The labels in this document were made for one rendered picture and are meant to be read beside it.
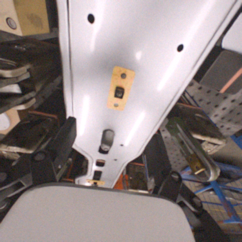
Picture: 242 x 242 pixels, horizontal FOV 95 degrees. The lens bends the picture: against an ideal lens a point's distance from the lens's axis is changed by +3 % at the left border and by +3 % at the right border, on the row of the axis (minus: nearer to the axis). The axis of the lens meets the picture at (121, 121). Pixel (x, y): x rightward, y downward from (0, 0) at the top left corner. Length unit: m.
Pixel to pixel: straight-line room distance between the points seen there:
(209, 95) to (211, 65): 0.43
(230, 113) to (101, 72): 0.74
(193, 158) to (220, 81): 0.15
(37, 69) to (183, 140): 0.29
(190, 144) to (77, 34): 0.26
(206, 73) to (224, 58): 0.03
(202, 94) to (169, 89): 0.45
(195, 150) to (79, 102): 0.24
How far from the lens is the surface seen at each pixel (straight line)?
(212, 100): 0.72
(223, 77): 0.29
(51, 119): 0.37
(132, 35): 0.20
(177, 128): 0.28
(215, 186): 2.26
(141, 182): 0.55
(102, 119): 0.26
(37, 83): 0.23
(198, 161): 0.24
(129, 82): 0.21
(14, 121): 0.75
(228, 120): 0.89
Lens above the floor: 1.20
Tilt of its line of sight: 49 degrees down
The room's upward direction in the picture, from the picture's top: 177 degrees counter-clockwise
